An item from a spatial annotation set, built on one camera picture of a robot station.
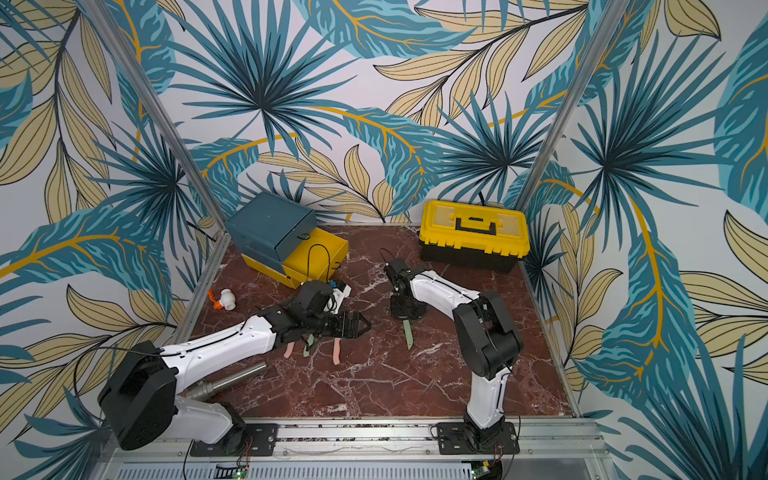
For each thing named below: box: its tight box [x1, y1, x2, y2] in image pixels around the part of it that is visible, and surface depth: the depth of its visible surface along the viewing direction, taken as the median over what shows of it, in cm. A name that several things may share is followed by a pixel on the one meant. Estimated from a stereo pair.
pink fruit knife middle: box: [333, 338, 341, 365], surface depth 89 cm
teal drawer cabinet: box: [225, 192, 317, 273], surface depth 92 cm
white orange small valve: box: [208, 289, 236, 310], surface depth 97 cm
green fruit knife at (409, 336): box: [402, 320, 414, 350], surface depth 92 cm
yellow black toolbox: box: [419, 200, 531, 273], surface depth 99 cm
